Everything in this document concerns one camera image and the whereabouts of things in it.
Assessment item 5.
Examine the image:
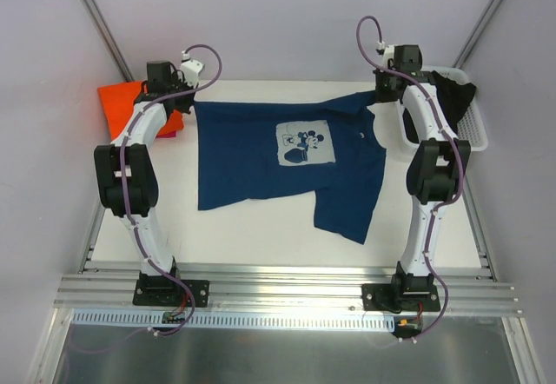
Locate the blue t shirt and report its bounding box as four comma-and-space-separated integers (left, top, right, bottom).
195, 91, 387, 244

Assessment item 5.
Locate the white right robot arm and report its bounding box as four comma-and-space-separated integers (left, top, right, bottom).
365, 42, 471, 314

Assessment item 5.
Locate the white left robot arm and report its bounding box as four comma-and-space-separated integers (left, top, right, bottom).
94, 54, 204, 307

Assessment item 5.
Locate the black t shirt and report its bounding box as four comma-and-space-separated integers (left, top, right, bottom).
423, 70, 477, 133

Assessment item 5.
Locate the folded orange t shirt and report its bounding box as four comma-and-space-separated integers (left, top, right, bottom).
97, 81, 184, 140

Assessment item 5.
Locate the white plastic basket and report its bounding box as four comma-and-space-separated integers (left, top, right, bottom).
394, 66, 488, 157

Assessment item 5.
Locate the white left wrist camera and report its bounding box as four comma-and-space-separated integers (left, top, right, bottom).
178, 50, 204, 89

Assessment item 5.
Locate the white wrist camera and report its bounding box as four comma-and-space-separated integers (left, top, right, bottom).
375, 42, 395, 68
178, 50, 204, 89

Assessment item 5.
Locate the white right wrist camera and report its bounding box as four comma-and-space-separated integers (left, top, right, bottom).
375, 42, 395, 68

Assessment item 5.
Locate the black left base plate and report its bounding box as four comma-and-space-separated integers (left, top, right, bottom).
132, 275, 210, 308

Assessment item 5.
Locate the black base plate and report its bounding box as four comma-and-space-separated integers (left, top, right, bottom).
132, 275, 210, 308
361, 283, 440, 314

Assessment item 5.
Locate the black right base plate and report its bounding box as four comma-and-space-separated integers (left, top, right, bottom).
361, 283, 440, 314

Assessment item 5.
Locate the aluminium mounting rail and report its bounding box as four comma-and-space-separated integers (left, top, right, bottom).
54, 262, 524, 317

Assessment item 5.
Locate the white slotted cable duct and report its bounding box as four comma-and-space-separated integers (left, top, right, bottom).
72, 309, 394, 332

